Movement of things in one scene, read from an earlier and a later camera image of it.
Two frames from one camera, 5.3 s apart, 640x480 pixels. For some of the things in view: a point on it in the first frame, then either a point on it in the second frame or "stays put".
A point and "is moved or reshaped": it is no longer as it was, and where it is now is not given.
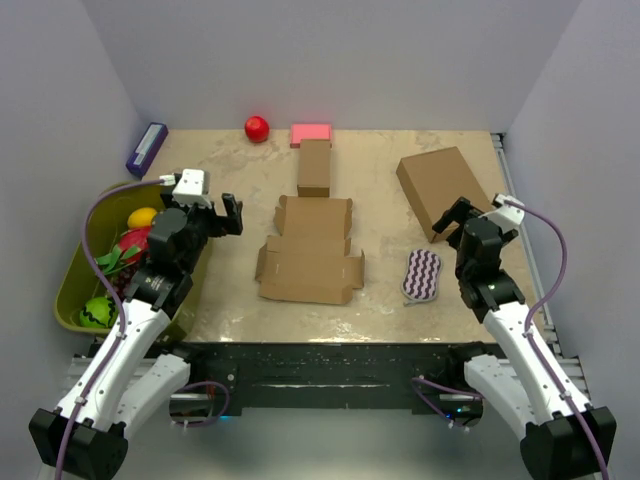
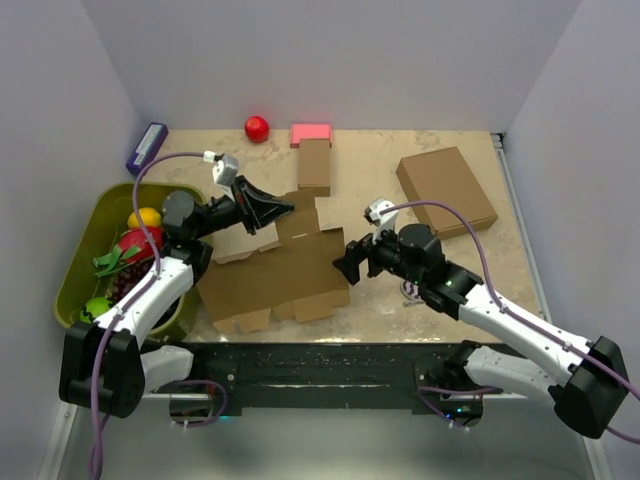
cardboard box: (309, 259) is moved or reshaped
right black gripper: (459, 212) → (357, 252)
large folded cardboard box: (434, 182) stays put
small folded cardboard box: (314, 168) stays put
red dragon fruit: (133, 248) stays put
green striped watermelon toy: (99, 312) stays put
